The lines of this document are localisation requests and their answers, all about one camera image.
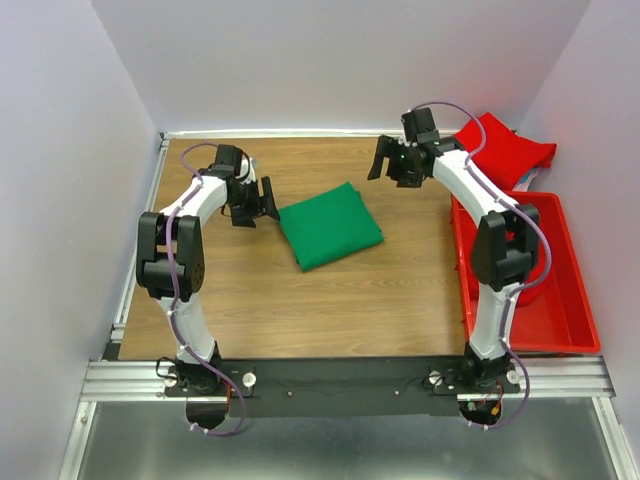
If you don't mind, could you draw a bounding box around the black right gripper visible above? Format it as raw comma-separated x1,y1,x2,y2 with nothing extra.
366,135,422,189

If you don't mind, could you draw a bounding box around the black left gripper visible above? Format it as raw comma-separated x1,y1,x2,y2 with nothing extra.
229,176,281,228

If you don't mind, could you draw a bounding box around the green t shirt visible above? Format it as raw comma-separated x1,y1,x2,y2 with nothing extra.
279,182,384,272

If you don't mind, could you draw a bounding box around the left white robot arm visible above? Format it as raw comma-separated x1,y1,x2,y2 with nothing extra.
136,142,280,395

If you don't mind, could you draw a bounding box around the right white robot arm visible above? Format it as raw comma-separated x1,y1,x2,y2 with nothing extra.
368,102,552,392

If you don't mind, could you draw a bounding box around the red folded t shirt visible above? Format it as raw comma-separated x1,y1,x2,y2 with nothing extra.
473,112,557,191

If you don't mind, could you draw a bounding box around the pink folded t shirt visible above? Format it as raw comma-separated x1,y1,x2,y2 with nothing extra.
513,167,540,191

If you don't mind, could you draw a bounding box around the red plastic bin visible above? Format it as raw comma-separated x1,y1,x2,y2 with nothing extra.
450,191,601,354

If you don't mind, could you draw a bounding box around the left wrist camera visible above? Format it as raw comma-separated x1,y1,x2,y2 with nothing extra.
237,158,256,183

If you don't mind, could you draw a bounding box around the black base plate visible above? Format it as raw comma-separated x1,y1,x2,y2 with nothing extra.
156,356,521,434

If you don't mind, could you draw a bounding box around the aluminium frame rail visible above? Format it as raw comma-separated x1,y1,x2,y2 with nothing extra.
80,356,615,402

